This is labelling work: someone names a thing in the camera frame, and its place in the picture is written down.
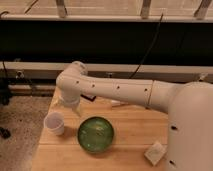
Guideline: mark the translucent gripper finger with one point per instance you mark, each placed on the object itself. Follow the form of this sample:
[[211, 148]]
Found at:
[[77, 110], [56, 102]]

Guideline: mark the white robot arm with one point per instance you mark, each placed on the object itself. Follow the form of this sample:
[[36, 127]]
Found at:
[[189, 107]]

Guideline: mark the dark brown rectangular block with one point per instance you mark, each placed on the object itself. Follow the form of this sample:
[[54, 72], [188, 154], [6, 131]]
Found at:
[[89, 98]]

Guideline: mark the green glass bowl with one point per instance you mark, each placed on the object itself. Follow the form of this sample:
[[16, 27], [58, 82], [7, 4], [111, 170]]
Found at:
[[95, 135]]

